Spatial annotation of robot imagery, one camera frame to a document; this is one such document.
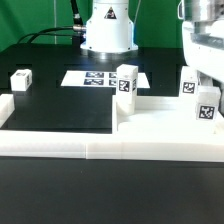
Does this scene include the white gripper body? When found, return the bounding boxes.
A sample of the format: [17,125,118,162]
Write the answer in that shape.
[182,21,224,83]

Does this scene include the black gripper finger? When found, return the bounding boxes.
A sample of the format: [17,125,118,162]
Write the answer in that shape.
[198,72,213,87]

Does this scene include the white square table top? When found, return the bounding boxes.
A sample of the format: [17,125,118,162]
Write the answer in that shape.
[111,94,224,135]

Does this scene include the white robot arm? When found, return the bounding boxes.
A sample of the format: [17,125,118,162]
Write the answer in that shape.
[81,0,224,84]

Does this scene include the white U-shaped obstacle fence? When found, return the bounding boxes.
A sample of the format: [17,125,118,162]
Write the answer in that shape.
[0,93,224,163]

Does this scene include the white sheet with markers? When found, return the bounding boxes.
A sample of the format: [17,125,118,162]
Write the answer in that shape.
[61,70,151,90]

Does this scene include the black cables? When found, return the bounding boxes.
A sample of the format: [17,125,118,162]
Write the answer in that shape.
[16,0,88,44]

